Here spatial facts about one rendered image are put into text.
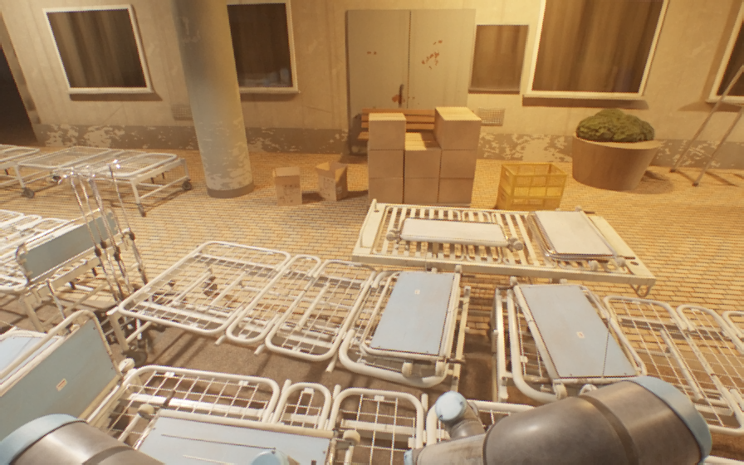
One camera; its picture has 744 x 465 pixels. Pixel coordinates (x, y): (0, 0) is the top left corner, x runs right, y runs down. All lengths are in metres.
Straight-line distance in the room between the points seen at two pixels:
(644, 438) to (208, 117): 4.95
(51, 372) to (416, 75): 5.82
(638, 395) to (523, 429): 0.15
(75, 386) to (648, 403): 1.91
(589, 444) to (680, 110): 7.28
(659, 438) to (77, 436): 0.67
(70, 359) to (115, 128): 7.22
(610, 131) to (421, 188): 2.81
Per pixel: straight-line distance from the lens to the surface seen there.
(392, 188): 4.39
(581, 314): 2.36
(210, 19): 5.05
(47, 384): 1.93
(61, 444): 0.57
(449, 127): 4.26
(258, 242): 4.13
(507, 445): 0.58
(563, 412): 0.57
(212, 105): 5.09
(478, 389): 2.56
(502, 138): 6.84
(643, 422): 0.60
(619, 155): 5.94
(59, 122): 9.73
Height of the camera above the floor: 1.90
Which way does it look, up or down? 27 degrees down
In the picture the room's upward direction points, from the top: straight up
